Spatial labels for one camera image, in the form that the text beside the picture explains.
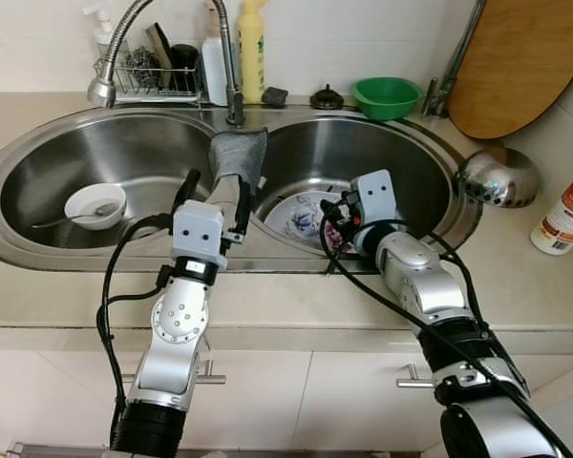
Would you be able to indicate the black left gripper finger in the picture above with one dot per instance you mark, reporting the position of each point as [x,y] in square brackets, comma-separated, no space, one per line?
[243,210]
[187,191]

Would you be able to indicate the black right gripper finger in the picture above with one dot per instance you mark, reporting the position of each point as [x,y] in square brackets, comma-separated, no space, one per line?
[332,218]

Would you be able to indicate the white plate purple flower print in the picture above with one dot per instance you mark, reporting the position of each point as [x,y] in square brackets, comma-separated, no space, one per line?
[301,219]

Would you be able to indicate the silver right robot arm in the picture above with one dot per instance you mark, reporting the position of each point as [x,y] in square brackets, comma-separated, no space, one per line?
[420,281]

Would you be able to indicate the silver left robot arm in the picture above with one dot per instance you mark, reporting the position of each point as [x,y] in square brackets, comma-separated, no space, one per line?
[177,320]

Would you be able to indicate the grey dish cloth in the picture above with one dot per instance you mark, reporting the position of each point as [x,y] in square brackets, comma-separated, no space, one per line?
[239,153]

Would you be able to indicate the metal spoon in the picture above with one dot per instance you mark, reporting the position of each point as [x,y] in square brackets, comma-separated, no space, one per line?
[107,209]

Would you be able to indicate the white bowl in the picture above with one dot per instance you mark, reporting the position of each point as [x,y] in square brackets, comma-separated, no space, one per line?
[81,212]

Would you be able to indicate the stainless steel double sink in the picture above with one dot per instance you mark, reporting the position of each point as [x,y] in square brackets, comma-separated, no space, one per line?
[76,157]

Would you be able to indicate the black sink plug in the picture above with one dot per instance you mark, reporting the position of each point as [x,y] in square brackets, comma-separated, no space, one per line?
[327,98]

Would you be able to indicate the black cup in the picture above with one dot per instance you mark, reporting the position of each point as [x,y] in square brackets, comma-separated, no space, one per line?
[183,67]

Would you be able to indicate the green plastic bowl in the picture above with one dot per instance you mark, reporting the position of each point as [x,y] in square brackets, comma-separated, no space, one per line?
[387,100]

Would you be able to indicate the steel wool scrubber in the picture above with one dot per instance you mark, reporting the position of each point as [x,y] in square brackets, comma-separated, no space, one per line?
[143,67]

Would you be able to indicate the steel gooseneck faucet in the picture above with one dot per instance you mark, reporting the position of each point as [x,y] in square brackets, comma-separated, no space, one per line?
[233,67]

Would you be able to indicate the dark scrubbing pad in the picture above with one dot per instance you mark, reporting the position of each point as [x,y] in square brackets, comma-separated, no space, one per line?
[159,43]

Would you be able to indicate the yellow detergent bottle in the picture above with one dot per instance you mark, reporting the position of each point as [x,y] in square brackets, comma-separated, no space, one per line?
[252,52]

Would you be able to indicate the white pump bottle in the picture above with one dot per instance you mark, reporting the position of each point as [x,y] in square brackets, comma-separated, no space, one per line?
[102,36]

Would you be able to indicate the white cabinet door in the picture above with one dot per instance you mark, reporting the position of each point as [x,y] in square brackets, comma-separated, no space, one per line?
[363,415]
[57,401]

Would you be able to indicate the steel pipe tap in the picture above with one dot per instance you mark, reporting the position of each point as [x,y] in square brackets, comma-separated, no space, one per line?
[458,57]

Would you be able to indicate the white bottle orange label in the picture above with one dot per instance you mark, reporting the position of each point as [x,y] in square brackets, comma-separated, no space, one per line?
[562,224]

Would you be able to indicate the oval wooden cutting board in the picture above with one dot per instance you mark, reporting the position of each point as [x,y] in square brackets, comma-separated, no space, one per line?
[516,67]

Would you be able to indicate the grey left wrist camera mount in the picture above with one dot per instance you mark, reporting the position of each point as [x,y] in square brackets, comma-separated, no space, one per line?
[199,229]

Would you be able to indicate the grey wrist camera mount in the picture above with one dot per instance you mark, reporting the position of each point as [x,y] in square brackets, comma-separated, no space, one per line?
[199,229]
[374,196]

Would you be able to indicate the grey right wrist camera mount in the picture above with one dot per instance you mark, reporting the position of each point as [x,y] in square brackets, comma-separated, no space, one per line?
[374,196]

